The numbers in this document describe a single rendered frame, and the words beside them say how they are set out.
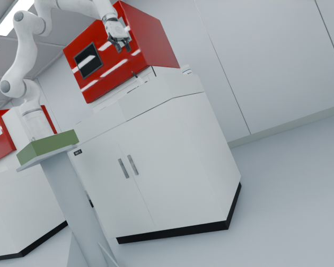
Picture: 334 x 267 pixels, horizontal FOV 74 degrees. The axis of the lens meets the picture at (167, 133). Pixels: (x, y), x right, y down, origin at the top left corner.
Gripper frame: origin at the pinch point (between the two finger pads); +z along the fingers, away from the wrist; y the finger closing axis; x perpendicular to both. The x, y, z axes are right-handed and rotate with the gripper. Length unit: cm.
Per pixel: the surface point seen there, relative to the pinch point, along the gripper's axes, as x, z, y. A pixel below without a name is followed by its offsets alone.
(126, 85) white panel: 67, -2, 50
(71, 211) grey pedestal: 54, 70, -44
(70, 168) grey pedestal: 52, 47, -34
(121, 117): 24.6, 31.7, -3.1
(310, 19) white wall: -55, 9, 238
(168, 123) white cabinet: -2.9, 47.8, 4.1
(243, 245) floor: -20, 118, -3
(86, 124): 54, 24, -11
